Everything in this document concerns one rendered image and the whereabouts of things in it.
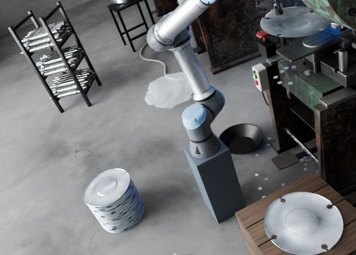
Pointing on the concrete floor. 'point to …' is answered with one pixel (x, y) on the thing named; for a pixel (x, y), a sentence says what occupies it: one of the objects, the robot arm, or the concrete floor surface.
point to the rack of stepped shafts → (57, 56)
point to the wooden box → (349, 237)
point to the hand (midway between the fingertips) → (282, 11)
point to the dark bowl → (241, 138)
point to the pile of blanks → (121, 211)
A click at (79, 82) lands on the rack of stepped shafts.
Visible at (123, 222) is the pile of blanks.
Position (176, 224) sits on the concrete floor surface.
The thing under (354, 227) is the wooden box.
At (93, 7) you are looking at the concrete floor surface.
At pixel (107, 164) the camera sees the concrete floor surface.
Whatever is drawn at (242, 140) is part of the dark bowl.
